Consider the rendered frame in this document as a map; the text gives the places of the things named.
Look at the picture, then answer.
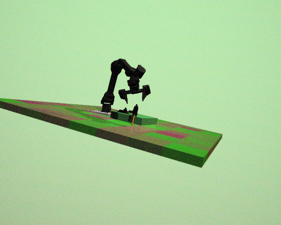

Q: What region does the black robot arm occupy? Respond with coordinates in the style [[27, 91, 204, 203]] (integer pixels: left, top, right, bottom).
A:
[[101, 58, 146, 113]]

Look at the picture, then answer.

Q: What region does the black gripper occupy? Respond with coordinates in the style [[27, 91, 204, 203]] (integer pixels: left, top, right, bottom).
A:
[[118, 85, 151, 104]]

